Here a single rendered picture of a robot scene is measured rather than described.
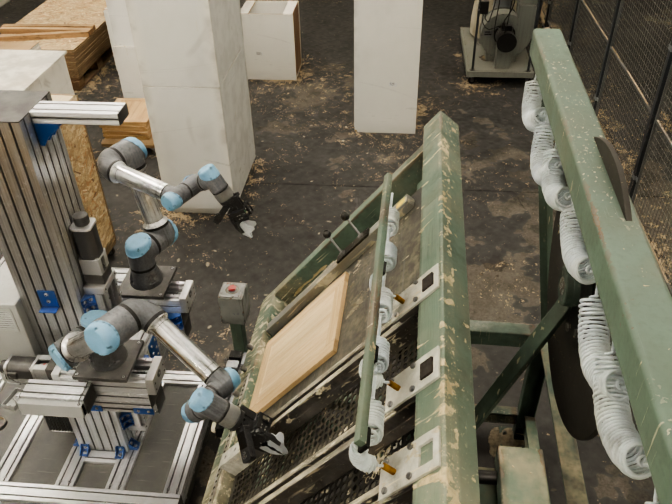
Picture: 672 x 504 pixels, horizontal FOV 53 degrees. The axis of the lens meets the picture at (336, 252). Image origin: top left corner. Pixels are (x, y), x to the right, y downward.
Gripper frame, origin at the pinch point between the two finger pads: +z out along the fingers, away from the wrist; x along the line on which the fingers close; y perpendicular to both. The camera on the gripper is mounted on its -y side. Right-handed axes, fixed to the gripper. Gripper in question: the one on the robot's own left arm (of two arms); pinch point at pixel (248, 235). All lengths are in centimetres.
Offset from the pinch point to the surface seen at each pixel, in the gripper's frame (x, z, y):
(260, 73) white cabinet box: 469, 67, -154
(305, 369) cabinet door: -59, 28, 22
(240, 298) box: 6.9, 33.3, -28.8
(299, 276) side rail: 12.5, 36.5, 1.1
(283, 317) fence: -11.6, 38.2, -3.8
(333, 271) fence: -11.4, 24.2, 29.5
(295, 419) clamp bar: -85, 26, 24
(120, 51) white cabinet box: 369, -38, -221
